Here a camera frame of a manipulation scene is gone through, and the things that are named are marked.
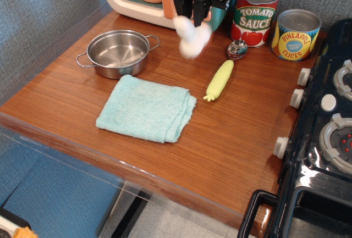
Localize orange black object at corner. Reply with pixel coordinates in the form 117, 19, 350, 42
1, 208, 38, 238

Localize spoon with yellow handle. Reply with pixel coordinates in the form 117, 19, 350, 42
203, 40, 248, 102

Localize light blue cloth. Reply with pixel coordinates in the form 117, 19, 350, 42
96, 75, 197, 143

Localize pineapple slices can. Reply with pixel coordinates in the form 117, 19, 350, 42
271, 9, 322, 62

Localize black toy stove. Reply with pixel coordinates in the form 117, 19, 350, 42
238, 19, 351, 237

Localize white brown plush mushroom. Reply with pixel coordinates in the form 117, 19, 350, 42
172, 15, 213, 59

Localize tomato sauce can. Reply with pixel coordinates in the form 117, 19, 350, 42
230, 0, 279, 47

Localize small steel pot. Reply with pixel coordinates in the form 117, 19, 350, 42
76, 30, 160, 80

